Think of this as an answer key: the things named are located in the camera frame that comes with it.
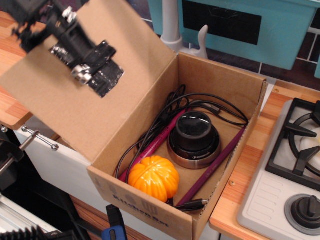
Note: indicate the grey faucet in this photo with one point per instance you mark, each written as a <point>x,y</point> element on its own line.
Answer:
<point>171,36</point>

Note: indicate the toy gas stove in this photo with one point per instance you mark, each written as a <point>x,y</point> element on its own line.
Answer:
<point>289,166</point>

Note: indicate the blue black clamp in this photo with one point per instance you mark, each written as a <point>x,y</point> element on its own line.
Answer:
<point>117,229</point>

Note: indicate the brown cardboard box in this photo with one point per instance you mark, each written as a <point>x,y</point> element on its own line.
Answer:
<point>102,129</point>

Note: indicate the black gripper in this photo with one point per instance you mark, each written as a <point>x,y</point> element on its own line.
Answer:
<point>64,26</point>

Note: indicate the purple pencil right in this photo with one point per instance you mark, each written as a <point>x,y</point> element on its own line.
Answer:
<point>212,168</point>

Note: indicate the teal hanging bin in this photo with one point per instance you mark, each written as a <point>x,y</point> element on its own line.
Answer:
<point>265,31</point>

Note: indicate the black stove knob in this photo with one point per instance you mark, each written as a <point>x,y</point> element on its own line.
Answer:
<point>302,211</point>

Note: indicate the black silver 3D mouse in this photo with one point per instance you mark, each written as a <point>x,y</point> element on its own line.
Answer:
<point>194,143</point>

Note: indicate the black taped flap handle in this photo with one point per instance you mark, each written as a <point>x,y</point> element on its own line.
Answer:
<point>98,71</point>

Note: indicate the pink pencil left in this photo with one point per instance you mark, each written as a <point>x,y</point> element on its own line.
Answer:
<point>151,140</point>

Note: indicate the orange toy pumpkin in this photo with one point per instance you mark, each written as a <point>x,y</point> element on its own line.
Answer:
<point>155,176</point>

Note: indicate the black clamp at left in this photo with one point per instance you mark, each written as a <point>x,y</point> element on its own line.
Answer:
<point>15,165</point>

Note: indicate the metal drawer handle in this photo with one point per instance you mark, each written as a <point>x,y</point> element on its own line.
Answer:
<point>36,134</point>

